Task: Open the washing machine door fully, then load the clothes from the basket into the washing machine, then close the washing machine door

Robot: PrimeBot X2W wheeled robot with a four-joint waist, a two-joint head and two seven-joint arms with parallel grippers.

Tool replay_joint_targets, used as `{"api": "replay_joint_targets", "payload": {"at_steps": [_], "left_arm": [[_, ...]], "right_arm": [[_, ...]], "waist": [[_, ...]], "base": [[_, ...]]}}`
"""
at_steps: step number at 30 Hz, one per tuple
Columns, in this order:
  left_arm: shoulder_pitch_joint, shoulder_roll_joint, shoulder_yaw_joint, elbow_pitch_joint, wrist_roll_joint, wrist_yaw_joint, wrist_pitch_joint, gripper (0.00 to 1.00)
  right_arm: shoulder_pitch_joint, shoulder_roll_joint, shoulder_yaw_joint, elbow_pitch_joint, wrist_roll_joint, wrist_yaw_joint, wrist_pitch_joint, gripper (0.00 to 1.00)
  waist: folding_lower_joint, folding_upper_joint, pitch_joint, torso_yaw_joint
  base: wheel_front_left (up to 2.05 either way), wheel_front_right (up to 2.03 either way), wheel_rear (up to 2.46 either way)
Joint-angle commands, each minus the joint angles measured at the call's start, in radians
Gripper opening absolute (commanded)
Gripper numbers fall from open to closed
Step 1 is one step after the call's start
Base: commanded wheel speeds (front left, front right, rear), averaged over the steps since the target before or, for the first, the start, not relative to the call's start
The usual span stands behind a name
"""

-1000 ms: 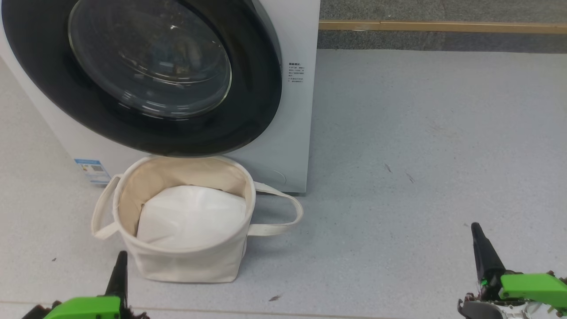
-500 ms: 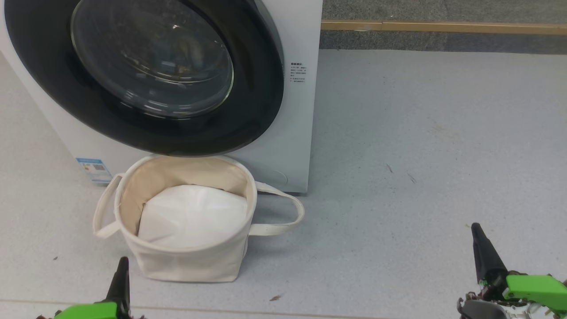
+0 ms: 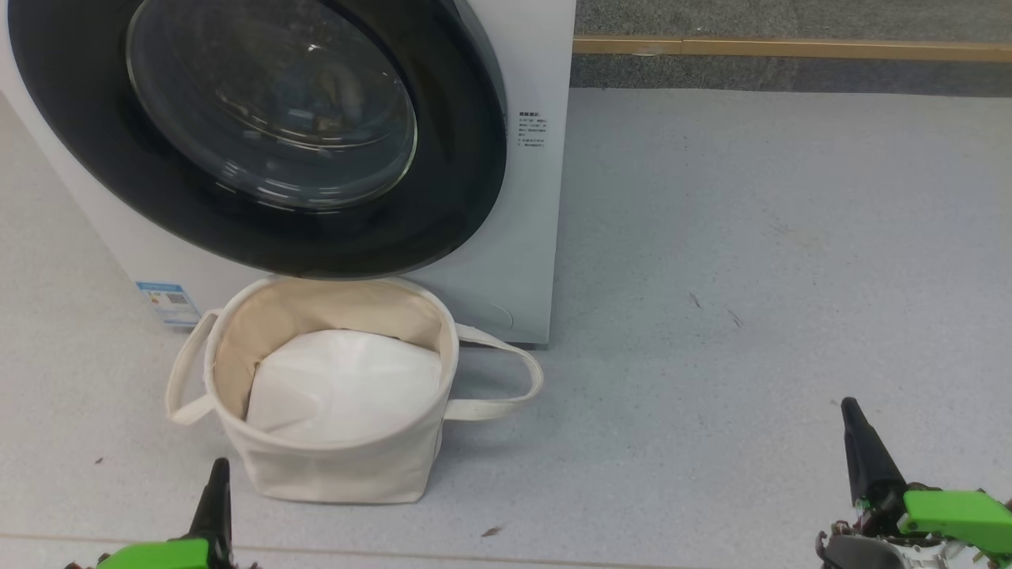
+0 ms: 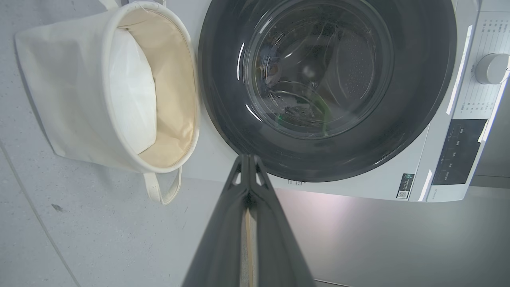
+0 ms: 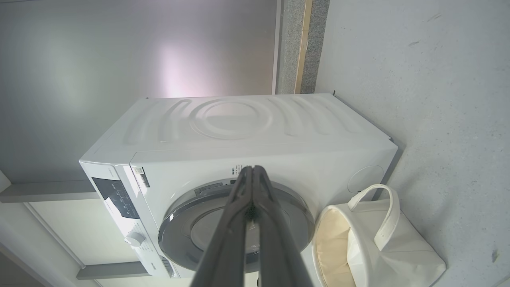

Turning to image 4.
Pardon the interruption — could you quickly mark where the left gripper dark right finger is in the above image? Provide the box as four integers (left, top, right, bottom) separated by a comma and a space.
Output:
249, 155, 316, 287

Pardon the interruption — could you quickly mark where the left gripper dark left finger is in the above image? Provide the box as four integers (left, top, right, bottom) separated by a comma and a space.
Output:
181, 155, 251, 287

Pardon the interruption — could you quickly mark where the washing machine door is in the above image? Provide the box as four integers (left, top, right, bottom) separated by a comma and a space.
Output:
198, 0, 457, 183

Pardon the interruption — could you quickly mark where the white front-load washing machine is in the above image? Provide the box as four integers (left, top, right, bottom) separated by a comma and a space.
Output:
120, 0, 510, 203

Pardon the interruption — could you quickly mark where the steel perforated washer drum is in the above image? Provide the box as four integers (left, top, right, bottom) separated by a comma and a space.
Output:
255, 8, 383, 132

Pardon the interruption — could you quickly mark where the black washer display panel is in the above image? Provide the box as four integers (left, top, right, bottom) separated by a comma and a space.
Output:
432, 119, 488, 186

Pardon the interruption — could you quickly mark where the small black QR sticker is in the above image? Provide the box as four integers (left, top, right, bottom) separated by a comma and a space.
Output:
396, 173, 416, 199

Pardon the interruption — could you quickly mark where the cream canvas laundry basket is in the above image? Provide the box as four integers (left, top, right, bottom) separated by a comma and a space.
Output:
15, 0, 200, 206

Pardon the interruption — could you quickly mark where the white round control knob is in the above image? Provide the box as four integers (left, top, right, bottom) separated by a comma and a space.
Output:
474, 53, 510, 85

